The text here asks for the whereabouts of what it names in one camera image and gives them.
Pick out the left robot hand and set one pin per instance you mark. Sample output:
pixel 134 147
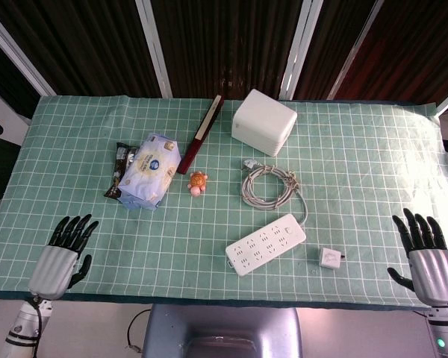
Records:
pixel 54 268

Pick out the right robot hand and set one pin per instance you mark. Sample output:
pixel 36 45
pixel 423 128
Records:
pixel 435 272

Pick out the white charger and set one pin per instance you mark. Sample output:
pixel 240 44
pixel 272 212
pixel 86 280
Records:
pixel 330 258

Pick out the white power strip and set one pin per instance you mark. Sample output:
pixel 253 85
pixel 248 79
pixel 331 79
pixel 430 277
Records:
pixel 263 244

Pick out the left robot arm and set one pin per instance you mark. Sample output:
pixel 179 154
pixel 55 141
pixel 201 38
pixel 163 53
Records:
pixel 24 328

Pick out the dark snack wrapper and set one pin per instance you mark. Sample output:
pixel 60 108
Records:
pixel 118 168

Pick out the green checked tablecloth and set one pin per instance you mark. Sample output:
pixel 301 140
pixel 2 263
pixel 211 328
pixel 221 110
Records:
pixel 171 242

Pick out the blue tissue pack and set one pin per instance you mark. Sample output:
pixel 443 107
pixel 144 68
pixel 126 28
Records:
pixel 149 171

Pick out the pink turtle toy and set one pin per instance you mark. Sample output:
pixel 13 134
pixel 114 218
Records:
pixel 197 182

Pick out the dark red folded fan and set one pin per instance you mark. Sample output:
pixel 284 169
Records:
pixel 199 138

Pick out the white ribbed box appliance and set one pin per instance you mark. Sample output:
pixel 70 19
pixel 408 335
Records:
pixel 263 123

